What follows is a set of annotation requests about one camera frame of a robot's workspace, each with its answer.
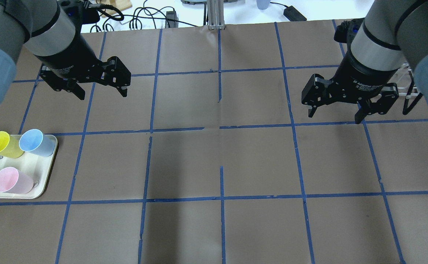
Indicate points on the black power adapter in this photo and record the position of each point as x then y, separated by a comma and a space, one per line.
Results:
293, 15

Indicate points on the yellow ikea cup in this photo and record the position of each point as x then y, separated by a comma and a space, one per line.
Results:
9, 146

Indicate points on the blue cup on desk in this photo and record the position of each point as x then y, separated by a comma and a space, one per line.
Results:
263, 4

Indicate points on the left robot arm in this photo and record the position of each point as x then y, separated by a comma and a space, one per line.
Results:
50, 30

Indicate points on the cream plastic tray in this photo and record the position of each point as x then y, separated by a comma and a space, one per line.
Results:
38, 168

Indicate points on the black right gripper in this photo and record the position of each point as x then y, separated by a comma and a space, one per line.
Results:
365, 74

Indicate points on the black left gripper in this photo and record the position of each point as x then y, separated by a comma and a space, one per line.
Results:
73, 58

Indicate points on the pink ikea cup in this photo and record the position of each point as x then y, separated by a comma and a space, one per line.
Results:
14, 181

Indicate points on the aluminium frame post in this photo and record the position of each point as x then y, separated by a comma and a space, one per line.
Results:
215, 14

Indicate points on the grey-blue ikea cup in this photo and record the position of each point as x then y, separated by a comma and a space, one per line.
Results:
36, 142

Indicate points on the white wire cup rack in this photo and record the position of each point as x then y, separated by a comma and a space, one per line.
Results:
406, 87

